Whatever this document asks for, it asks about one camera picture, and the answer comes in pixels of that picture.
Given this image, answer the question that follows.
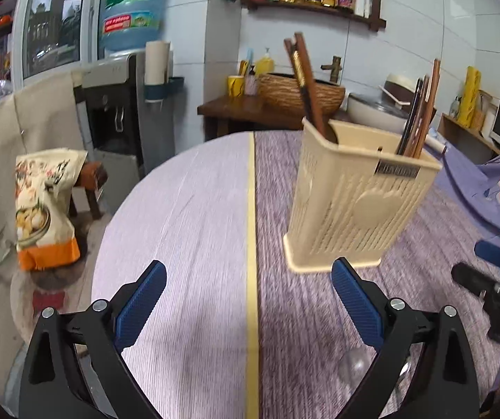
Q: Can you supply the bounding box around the grey water dispenser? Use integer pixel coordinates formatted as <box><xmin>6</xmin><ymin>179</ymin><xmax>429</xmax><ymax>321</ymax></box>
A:
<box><xmin>82</xmin><ymin>50</ymin><xmax>176</xmax><ymax>171</ymax></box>

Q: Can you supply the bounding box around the yellow tape strip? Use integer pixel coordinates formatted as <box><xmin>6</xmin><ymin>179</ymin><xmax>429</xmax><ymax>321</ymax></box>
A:
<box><xmin>245</xmin><ymin>133</ymin><xmax>260</xmax><ymax>419</ymax></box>

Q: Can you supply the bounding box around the dark wooden stool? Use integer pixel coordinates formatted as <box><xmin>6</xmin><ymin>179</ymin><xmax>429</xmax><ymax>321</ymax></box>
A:
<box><xmin>69</xmin><ymin>161</ymin><xmax>109</xmax><ymax>221</ymax></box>

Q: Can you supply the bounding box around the tall yellow package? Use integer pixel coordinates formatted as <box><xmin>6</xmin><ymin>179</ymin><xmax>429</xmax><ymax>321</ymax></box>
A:
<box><xmin>457</xmin><ymin>66</ymin><xmax>482</xmax><ymax>128</ymax></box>

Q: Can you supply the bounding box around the long reddish brown chopstick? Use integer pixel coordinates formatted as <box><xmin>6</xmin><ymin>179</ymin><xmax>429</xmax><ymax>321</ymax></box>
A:
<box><xmin>411</xmin><ymin>58</ymin><xmax>441</xmax><ymax>159</ymax></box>

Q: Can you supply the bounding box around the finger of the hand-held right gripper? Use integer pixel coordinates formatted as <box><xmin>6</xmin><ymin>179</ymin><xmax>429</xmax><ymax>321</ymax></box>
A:
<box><xmin>474</xmin><ymin>240</ymin><xmax>500</xmax><ymax>272</ymax></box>
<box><xmin>450</xmin><ymin>263</ymin><xmax>500</xmax><ymax>298</ymax></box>

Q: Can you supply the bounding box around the white pot with glass lid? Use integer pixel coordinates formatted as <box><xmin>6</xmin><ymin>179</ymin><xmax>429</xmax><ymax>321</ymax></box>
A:
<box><xmin>346</xmin><ymin>91</ymin><xmax>448</xmax><ymax>154</ymax></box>

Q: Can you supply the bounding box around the brown rice cooker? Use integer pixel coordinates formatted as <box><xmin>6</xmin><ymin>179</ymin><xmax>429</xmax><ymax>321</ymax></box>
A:
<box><xmin>383</xmin><ymin>73</ymin><xmax>438</xmax><ymax>110</ymax></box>

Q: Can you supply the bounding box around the yellow soap pump bottle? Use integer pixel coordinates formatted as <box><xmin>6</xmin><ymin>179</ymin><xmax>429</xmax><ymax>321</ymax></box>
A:
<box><xmin>256</xmin><ymin>48</ymin><xmax>275</xmax><ymax>75</ymax></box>

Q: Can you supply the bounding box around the sliding window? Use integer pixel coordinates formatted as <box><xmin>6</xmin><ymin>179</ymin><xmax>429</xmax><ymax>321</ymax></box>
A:
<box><xmin>12</xmin><ymin>0</ymin><xmax>117</xmax><ymax>81</ymax></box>

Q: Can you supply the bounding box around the printed flour bag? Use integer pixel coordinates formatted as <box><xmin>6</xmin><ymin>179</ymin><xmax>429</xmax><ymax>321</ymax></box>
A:
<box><xmin>14</xmin><ymin>148</ymin><xmax>89</xmax><ymax>271</ymax></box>

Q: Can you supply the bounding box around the black patterned chopstick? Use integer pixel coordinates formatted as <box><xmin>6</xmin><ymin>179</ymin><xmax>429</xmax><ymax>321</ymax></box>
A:
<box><xmin>283</xmin><ymin>38</ymin><xmax>327</xmax><ymax>136</ymax></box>

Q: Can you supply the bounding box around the dark blue-grey wall holder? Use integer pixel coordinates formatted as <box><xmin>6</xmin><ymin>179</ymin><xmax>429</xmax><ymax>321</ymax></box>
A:
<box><xmin>144</xmin><ymin>77</ymin><xmax>185</xmax><ymax>103</ymax></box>

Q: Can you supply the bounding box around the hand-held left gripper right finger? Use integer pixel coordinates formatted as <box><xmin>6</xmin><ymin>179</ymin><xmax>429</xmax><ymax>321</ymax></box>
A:
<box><xmin>330</xmin><ymin>257</ymin><xmax>482</xmax><ymax>419</ymax></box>

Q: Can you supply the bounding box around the woven basin sink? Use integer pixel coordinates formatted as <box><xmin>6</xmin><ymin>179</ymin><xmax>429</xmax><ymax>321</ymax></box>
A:
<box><xmin>256</xmin><ymin>73</ymin><xmax>346</xmax><ymax>118</ymax></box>

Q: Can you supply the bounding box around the wide brown wooden chopstick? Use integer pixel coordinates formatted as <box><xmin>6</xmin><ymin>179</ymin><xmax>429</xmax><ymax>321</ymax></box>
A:
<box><xmin>293</xmin><ymin>32</ymin><xmax>338</xmax><ymax>145</ymax></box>

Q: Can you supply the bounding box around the blue water jug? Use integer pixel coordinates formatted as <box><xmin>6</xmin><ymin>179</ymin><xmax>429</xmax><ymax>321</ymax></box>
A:
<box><xmin>98</xmin><ymin>0</ymin><xmax>167</xmax><ymax>53</ymax></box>

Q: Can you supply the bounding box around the purple floral cloth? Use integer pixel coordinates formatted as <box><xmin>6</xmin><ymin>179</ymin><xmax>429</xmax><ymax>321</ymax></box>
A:
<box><xmin>424</xmin><ymin>133</ymin><xmax>500</xmax><ymax>249</ymax></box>

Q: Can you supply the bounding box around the light wooden shelf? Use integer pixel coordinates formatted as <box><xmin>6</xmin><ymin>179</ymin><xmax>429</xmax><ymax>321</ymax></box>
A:
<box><xmin>437</xmin><ymin>89</ymin><xmax>500</xmax><ymax>158</ymax></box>

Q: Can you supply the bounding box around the bamboo style faucet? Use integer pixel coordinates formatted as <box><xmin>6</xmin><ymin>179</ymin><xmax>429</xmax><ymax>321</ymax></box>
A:
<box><xmin>321</xmin><ymin>55</ymin><xmax>343</xmax><ymax>83</ymax></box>

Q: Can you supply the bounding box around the beige plastic utensil holder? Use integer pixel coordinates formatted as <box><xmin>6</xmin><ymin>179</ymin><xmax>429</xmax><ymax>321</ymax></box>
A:
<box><xmin>282</xmin><ymin>116</ymin><xmax>443</xmax><ymax>275</ymax></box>

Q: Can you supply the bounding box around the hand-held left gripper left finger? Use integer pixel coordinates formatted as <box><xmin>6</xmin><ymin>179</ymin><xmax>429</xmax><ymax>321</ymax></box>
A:
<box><xmin>18</xmin><ymin>259</ymin><xmax>167</xmax><ymax>419</ymax></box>

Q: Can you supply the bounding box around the dark wooden counter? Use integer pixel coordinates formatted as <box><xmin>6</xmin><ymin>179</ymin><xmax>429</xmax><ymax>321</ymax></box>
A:
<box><xmin>197</xmin><ymin>94</ymin><xmax>351</xmax><ymax>140</ymax></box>

